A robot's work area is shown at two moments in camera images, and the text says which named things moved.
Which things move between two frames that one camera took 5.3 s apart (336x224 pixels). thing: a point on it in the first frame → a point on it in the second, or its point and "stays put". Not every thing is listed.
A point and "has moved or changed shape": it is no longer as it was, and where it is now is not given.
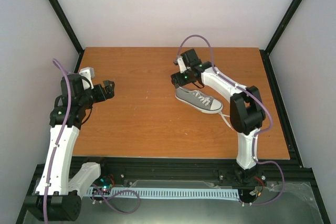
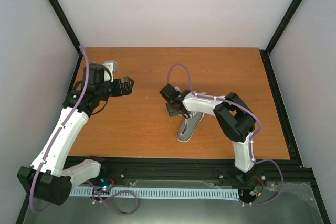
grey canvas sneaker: [198, 100] has moved or changed shape
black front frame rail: [275, 173] stays put
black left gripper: [103, 96] → [120, 91]
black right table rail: [294, 160] stays put
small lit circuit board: [106, 183] stays put
